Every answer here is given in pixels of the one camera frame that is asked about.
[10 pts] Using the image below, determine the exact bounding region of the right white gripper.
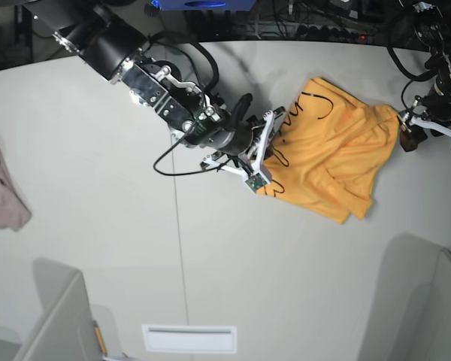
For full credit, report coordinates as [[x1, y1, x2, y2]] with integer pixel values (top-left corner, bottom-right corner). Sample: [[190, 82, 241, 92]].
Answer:
[[200, 107, 286, 193]]

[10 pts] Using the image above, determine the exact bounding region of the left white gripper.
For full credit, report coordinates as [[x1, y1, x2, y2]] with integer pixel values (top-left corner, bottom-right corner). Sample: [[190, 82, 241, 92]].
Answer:
[[398, 95, 451, 152]]

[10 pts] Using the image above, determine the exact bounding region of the orange yellow T-shirt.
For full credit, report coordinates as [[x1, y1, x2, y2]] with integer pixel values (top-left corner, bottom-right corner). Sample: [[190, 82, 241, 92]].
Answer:
[[259, 77, 399, 224]]

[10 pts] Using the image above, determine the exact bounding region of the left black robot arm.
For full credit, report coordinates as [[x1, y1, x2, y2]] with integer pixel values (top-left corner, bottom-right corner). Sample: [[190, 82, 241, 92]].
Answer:
[[387, 1, 451, 152]]

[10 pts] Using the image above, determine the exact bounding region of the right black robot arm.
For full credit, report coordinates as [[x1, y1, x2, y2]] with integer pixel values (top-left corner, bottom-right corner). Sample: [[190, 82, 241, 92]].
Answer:
[[24, 1, 286, 193]]

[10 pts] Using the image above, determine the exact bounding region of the white table slot plate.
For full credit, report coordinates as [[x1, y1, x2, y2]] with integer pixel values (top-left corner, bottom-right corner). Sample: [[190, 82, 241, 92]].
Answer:
[[142, 325, 238, 354]]

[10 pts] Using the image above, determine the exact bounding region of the purple blue device box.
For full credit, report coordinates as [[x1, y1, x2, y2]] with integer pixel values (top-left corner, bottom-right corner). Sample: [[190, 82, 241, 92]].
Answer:
[[152, 0, 256, 11]]

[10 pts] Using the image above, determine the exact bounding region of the orange tool in bin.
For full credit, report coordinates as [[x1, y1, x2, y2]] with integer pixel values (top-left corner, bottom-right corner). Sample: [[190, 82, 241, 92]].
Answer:
[[94, 326, 107, 356]]

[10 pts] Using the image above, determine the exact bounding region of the pink grey cloth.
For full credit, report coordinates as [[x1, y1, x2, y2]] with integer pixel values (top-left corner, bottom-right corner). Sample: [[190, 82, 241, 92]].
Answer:
[[0, 149, 32, 232]]

